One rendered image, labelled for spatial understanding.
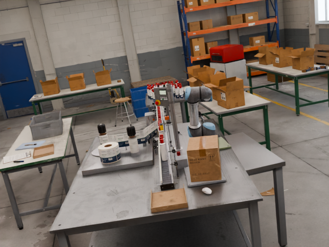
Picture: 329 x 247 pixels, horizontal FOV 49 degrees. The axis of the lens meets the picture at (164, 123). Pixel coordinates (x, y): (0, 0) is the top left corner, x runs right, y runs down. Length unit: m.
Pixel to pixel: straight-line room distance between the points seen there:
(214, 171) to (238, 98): 2.40
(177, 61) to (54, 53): 3.64
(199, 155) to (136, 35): 8.44
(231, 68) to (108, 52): 3.87
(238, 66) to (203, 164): 6.35
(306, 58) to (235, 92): 2.57
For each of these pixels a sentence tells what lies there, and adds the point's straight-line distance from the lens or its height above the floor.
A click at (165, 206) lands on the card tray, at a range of 2.60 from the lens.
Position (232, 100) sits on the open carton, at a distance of 5.09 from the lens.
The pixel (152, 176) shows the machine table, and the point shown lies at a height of 0.83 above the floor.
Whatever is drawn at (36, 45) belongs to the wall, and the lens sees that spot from 11.05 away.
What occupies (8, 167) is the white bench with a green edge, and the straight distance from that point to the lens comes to 4.41.
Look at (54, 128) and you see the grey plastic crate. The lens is 5.16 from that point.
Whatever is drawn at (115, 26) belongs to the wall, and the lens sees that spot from 10.95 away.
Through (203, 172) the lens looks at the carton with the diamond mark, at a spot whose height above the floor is 0.92.
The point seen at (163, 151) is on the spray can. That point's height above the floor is 0.98.
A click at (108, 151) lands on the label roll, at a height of 1.00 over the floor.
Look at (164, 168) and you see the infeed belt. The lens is 3.15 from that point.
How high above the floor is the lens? 2.12
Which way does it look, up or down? 16 degrees down
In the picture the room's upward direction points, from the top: 9 degrees counter-clockwise
